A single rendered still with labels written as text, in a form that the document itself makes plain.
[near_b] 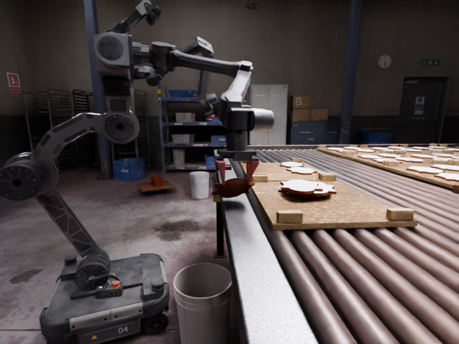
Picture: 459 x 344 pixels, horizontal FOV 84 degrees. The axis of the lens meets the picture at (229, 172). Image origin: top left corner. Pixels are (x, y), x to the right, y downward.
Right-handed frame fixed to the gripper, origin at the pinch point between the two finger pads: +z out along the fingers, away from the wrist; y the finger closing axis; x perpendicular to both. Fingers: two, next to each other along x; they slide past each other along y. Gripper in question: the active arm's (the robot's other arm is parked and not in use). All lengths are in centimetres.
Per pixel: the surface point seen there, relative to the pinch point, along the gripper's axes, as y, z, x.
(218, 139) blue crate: -73, 31, -490
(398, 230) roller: -34.3, 7.5, 22.0
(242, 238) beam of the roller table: 2.8, 8.0, 18.7
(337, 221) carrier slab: -20.3, 5.6, 18.7
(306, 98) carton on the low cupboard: -264, -59, -469
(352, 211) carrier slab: -28.1, 5.6, 13.3
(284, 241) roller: -5.4, 7.4, 22.7
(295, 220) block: -10.0, 4.9, 17.8
